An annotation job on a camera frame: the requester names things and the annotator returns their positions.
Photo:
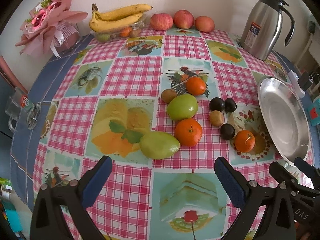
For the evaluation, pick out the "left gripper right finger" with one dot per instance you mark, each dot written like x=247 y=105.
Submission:
x=247 y=195

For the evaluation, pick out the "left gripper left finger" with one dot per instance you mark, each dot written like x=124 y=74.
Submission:
x=48 y=221

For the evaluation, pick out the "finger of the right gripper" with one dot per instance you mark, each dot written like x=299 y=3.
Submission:
x=280 y=174
x=309 y=170

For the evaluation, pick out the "orange tangerine with stem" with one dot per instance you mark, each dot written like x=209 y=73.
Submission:
x=244 y=141

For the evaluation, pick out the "dark plum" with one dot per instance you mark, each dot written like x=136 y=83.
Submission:
x=227 y=131
x=230 y=105
x=216 y=104

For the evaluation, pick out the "brown kiwi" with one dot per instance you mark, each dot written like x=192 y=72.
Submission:
x=216 y=118
x=168 y=95

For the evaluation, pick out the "green mango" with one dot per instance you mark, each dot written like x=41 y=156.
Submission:
x=158 y=145
x=182 y=107

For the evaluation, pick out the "teal toy box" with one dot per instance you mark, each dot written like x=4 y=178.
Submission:
x=314 y=112

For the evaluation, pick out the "round steel tray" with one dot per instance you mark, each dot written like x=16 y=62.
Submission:
x=284 y=118

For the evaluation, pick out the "black power adapter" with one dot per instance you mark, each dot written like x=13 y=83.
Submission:
x=305 y=80

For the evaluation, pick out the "white power strip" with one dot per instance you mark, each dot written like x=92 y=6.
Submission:
x=294 y=81

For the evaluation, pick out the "clear glass mug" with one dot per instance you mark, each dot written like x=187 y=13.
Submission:
x=21 y=110

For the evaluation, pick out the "fruit pattern checkered tablecloth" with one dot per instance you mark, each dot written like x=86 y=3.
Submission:
x=109 y=99

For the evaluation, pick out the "steel thermos jug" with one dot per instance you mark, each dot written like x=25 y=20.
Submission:
x=263 y=28

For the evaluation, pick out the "pink flower bouquet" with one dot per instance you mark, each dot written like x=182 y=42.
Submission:
x=51 y=27

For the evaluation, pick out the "red apple right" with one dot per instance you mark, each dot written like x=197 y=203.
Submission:
x=204 y=24

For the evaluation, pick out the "red apple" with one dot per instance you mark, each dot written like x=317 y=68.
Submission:
x=161 y=21
x=183 y=19
x=204 y=24

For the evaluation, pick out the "clear plastic fruit box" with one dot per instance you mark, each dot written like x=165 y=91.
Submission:
x=132 y=30

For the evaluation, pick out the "yellow banana bunch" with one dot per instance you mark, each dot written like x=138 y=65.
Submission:
x=116 y=19

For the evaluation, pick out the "red apple middle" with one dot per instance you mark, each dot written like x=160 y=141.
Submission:
x=183 y=19

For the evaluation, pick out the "red apple left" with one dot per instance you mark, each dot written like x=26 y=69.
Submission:
x=161 y=21

